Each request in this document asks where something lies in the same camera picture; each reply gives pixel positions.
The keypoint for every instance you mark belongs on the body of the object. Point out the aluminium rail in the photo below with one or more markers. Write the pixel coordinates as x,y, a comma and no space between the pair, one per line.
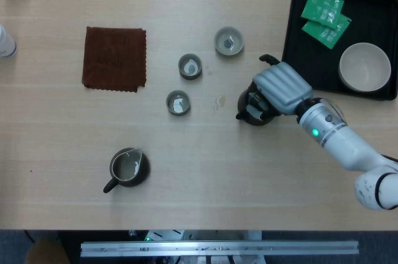
217,247

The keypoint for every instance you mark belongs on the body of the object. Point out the green tea packet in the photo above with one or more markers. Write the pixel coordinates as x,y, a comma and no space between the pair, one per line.
317,5
320,32

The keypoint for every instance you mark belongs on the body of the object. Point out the beige bowl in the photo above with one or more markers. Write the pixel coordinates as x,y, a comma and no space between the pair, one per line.
363,68

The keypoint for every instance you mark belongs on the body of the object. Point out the white bottle with blue band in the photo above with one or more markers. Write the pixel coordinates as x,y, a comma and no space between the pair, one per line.
6,44

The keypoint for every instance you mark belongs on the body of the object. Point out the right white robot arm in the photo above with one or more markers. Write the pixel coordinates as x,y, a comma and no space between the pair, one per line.
342,148

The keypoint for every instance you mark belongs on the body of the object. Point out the small grey cup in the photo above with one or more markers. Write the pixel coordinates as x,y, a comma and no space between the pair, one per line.
178,102
190,66
228,53

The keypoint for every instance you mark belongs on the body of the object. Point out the brown folded cloth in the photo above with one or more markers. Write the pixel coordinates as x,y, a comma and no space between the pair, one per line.
112,58

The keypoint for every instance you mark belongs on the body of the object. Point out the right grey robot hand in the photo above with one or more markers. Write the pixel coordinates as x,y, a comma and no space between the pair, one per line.
283,86

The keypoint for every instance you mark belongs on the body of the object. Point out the brown rounded object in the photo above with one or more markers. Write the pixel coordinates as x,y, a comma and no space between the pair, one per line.
46,251

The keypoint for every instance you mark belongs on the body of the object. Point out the black square tray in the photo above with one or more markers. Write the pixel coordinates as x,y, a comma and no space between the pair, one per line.
298,43

